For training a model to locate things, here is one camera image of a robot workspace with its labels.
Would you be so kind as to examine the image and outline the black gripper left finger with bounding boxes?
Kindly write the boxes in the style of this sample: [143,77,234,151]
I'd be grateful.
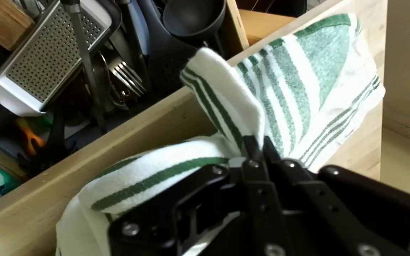
[106,137,287,256]

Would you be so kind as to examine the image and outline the black riveted handle fork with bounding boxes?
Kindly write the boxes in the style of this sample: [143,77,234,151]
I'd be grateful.
[101,56,148,101]

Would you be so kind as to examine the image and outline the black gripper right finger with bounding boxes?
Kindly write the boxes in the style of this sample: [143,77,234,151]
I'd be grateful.
[260,138,410,256]

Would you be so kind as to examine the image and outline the black ladle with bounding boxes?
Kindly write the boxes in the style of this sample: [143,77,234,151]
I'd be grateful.
[160,0,229,50]

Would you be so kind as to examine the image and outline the metal box grater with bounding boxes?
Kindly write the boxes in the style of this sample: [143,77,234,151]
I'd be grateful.
[0,0,115,118]

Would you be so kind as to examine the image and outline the steel handled utensil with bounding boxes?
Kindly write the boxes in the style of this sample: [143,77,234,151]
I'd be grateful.
[61,0,109,133]

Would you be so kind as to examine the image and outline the orange handled scissors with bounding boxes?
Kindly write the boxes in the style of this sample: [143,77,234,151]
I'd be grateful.
[12,117,48,160]

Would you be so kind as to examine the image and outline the cream lower cabinets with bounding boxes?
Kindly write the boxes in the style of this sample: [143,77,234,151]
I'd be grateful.
[382,0,410,144]

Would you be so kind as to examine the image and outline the white green striped towel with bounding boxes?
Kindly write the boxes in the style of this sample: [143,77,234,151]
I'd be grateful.
[54,12,387,256]

